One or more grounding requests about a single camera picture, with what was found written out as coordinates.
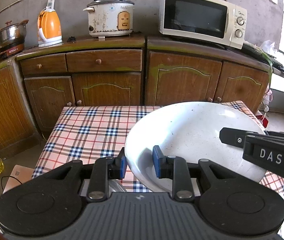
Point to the wooden two-door cabinet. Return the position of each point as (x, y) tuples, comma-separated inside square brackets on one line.
[(182, 80)]

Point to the large steel plate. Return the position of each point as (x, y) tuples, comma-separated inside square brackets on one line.
[(118, 186)]

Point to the red induction cooker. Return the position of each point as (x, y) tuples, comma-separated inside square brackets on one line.
[(11, 51)]

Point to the plaid tablecloth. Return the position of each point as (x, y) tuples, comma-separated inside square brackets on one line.
[(86, 130)]

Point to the light wooden cabinet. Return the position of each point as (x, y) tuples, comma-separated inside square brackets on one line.
[(4, 105)]

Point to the red bag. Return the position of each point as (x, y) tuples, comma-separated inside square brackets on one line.
[(263, 120)]

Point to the clear plastic bag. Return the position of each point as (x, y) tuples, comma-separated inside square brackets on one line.
[(268, 47)]

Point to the white plug adapter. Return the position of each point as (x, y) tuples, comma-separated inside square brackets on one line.
[(50, 3)]

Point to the cream microwave oven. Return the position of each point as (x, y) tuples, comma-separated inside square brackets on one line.
[(194, 15)]

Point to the white rice cooker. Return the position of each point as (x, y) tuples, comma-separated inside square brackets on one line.
[(106, 17)]

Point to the black flat stove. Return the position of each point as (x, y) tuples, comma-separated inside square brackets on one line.
[(282, 71)]

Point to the steel pot with lid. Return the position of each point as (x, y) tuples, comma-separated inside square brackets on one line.
[(9, 35)]

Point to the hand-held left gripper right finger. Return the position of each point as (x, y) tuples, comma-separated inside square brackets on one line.
[(157, 162)]

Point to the pink cloth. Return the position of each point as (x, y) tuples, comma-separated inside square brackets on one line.
[(268, 97)]

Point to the orange electric kettle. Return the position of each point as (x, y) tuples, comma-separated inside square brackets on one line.
[(50, 28)]

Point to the green onion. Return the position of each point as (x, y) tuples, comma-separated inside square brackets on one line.
[(269, 60)]

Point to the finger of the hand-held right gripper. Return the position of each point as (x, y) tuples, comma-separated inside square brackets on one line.
[(269, 155), (232, 136)]

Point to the cardboard box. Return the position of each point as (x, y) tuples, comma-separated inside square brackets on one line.
[(19, 177)]

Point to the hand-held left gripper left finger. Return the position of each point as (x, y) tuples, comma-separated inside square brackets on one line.
[(122, 163)]

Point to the wooden cabinet with drawers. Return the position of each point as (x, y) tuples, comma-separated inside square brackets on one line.
[(101, 61)]

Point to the white shallow bowl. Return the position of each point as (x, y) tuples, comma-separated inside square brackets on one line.
[(192, 130)]

